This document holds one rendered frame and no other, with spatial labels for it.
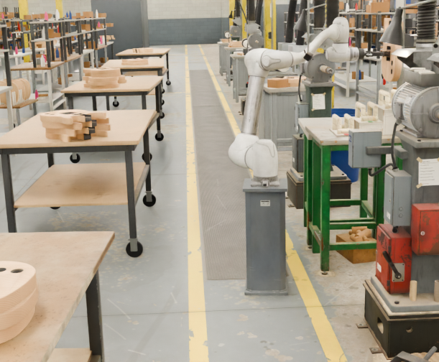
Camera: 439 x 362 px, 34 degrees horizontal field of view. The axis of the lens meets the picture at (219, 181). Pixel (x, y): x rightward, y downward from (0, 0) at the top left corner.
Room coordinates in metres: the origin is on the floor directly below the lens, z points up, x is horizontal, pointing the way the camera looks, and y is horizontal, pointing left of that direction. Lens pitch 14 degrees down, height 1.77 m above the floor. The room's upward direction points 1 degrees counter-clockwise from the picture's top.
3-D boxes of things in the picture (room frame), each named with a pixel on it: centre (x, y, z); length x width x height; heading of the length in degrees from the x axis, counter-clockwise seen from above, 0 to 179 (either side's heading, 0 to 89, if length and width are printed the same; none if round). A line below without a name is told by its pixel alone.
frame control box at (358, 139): (3.70, -0.82, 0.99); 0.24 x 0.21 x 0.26; 2
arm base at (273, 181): (4.31, -0.29, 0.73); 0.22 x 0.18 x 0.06; 175
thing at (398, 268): (3.42, -0.88, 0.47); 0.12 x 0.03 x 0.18; 92
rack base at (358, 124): (4.77, -1.01, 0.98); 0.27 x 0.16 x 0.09; 2
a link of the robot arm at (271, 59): (4.45, -0.37, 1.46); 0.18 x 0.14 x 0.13; 127
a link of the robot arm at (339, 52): (4.77, -0.81, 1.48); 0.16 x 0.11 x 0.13; 91
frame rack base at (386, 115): (4.78, -1.17, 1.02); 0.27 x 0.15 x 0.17; 2
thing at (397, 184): (3.56, -0.92, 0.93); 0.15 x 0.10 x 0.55; 2
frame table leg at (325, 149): (4.54, -0.70, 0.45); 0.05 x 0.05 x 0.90; 2
